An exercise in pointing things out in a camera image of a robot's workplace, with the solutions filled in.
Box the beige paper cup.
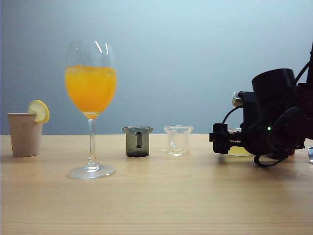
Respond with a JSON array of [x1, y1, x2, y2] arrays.
[[6, 112, 44, 158]]

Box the thick black cable loop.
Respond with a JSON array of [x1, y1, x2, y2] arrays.
[[253, 106, 303, 167]]

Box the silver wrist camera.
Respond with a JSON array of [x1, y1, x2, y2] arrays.
[[232, 91, 246, 107]]

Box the clear brown-handled measuring cup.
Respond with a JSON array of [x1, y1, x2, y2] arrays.
[[221, 127, 252, 157]]

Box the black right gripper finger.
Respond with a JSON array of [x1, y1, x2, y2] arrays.
[[209, 123, 230, 154]]

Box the clear glass measuring cup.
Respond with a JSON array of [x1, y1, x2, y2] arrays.
[[163, 125, 194, 157]]

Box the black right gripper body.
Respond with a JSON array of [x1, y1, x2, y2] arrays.
[[228, 92, 305, 160]]

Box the thin black cable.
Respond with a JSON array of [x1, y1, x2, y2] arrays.
[[221, 105, 245, 124]]

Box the wine glass with orange juice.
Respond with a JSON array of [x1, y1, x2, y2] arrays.
[[65, 40, 118, 181]]

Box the smoky grey glass measuring cup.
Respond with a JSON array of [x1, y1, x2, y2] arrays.
[[121, 126, 154, 158]]

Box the yellow lemon slice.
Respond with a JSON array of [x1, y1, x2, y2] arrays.
[[27, 99, 50, 124]]

